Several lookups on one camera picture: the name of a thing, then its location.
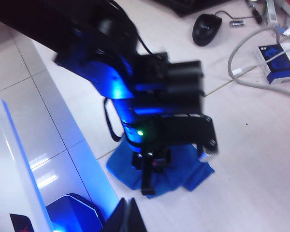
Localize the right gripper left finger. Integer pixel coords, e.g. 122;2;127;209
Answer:
103;197;130;232

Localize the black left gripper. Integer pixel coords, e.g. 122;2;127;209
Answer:
132;115;220;196

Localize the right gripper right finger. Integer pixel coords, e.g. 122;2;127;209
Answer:
128;198;148;232

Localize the blue cleaning rag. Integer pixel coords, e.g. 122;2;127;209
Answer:
106;137;216;200

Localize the blue lit robot block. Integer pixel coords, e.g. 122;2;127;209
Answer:
45;194;105;232

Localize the black computer mouse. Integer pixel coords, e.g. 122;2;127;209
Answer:
191;13;223;47

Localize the white and blue carton box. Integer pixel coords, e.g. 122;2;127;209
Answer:
257;41;290;86

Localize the black keyboard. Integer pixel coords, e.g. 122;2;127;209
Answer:
154;0;231;18

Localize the small white green box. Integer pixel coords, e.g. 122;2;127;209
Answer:
265;0;279;28

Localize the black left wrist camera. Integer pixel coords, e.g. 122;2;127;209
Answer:
134;51;205;115

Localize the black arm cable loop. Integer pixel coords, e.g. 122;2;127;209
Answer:
103;97;123;143

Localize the thick grey cable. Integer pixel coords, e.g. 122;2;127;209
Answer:
227;26;290;100

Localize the thin black mouse cable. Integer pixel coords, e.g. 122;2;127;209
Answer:
216;10;255;20

